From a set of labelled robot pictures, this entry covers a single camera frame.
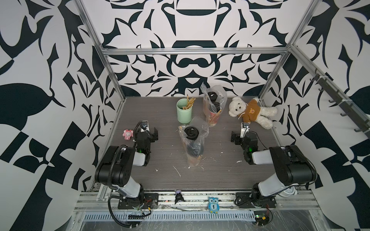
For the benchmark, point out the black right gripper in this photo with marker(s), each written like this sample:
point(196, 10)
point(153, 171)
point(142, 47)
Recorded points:
point(237, 138)

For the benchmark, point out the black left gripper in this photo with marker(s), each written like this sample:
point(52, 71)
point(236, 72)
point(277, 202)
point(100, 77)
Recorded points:
point(152, 137)

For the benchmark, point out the red milk tea cup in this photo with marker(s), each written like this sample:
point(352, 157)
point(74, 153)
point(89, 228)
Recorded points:
point(212, 113)
point(192, 133)
point(213, 97)

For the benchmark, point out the clear plastic carrier bag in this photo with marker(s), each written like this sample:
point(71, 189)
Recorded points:
point(222, 95)

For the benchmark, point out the pale milk tea cup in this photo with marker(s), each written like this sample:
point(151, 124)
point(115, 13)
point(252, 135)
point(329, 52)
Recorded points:
point(194, 151)

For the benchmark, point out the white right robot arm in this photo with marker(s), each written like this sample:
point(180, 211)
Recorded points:
point(292, 169)

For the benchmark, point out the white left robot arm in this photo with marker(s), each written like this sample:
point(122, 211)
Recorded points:
point(116, 165)

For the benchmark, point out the white teddy bear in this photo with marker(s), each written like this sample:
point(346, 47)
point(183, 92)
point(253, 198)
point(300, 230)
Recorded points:
point(252, 112)

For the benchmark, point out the pink plush toy figure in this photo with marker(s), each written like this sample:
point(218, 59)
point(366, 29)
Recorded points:
point(128, 134)

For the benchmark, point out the green straw holder cup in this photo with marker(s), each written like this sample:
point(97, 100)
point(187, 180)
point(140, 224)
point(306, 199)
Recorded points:
point(184, 116)

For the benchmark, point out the bundle of paper straws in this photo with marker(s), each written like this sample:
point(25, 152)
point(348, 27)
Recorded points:
point(190, 102)

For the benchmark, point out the small purple figure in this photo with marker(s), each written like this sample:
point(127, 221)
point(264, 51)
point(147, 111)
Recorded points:
point(178, 197)

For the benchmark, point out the blue owl figure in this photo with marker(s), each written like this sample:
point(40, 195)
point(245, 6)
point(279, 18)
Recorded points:
point(213, 205)

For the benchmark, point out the white alarm clock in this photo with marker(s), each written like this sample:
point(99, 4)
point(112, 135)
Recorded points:
point(291, 191)

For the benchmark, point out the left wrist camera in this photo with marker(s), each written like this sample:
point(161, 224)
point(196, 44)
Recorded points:
point(144, 127)

